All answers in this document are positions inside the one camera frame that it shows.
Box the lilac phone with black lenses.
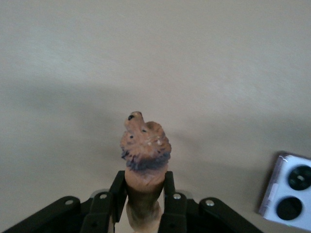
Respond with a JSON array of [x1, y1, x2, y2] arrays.
[[258, 151, 311, 230]]

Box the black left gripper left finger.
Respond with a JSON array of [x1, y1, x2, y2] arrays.
[[81, 170, 127, 233]]

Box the brown lion statue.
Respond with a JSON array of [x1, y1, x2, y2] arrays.
[[119, 111, 173, 231]]

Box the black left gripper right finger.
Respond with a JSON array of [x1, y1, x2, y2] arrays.
[[159, 171, 195, 233]]

